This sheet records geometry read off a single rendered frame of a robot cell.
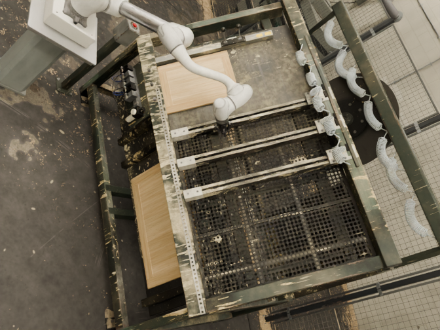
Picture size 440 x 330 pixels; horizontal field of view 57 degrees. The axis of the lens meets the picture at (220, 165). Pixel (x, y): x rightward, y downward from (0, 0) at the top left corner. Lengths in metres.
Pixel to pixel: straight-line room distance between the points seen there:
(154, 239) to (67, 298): 0.72
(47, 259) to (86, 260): 0.31
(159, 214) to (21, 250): 0.96
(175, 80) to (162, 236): 1.20
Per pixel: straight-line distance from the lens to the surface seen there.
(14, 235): 3.01
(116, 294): 3.13
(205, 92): 3.13
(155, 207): 3.20
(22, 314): 2.91
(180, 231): 2.69
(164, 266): 3.09
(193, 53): 3.32
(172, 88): 3.20
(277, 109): 2.97
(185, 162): 2.82
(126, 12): 3.01
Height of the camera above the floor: 2.53
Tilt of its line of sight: 29 degrees down
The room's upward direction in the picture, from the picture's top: 62 degrees clockwise
